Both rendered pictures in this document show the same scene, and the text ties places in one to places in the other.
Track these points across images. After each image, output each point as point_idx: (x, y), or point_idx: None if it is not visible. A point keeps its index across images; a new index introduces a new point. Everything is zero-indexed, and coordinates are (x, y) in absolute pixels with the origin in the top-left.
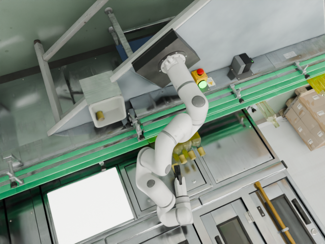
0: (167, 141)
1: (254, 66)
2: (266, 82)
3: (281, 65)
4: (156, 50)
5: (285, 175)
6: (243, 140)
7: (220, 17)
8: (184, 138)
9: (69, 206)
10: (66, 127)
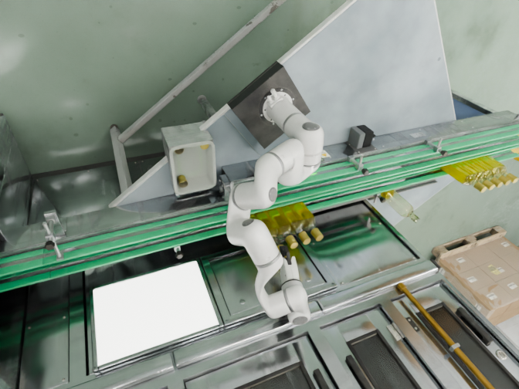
0: (271, 160)
1: (376, 143)
2: (394, 157)
3: (409, 142)
4: (258, 83)
5: (439, 278)
6: (373, 238)
7: (330, 60)
8: (294, 172)
9: (123, 307)
10: (135, 197)
